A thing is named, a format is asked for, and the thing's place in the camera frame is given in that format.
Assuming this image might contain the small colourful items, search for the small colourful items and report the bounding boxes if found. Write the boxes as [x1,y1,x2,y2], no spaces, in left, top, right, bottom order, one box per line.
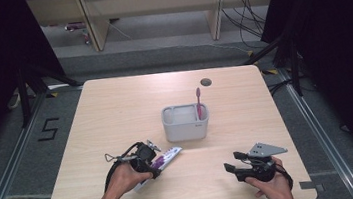
[63,20,93,48]

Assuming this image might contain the light wooden shelf unit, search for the light wooden shelf unit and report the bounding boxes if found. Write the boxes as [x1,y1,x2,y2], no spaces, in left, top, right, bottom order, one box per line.
[25,0,284,61]

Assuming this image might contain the black metal stand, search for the black metal stand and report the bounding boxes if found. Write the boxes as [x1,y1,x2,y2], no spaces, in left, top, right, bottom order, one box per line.
[239,29,307,104]
[13,54,88,129]

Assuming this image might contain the black floor cable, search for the black floor cable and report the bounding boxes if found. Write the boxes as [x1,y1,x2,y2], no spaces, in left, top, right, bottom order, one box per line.
[265,78,297,97]

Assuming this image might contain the white and purple toothpaste tube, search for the white and purple toothpaste tube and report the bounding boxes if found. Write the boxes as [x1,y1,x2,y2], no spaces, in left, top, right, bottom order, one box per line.
[129,145,187,194]

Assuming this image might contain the person's left hand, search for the person's left hand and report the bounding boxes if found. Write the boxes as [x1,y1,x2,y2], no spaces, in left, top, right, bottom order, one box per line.
[107,159,156,197]

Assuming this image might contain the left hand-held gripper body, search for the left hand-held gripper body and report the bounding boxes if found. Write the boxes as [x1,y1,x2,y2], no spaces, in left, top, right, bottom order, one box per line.
[125,138,164,173]

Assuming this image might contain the pink and grey toothbrush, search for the pink and grey toothbrush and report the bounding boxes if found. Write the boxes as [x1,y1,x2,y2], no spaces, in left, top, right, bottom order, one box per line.
[193,87,205,121]

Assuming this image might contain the dark round table grommet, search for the dark round table grommet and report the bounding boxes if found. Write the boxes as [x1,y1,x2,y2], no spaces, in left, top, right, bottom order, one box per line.
[199,76,213,88]

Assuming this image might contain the grey toothbrush holder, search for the grey toothbrush holder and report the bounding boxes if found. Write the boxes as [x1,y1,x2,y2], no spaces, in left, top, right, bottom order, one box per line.
[159,101,213,144]

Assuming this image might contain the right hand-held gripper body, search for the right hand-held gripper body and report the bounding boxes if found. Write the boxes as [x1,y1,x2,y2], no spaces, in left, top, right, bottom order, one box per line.
[232,138,292,187]

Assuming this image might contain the person's right hand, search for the person's right hand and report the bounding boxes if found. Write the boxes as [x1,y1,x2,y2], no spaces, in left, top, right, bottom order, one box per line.
[242,154,296,199]

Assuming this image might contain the bundle of black cables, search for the bundle of black cables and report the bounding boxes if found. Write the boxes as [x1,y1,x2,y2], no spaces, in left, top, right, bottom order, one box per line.
[220,0,271,54]

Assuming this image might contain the grey wire loop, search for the grey wire loop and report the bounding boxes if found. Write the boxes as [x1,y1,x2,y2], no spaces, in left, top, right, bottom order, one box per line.
[103,149,139,165]

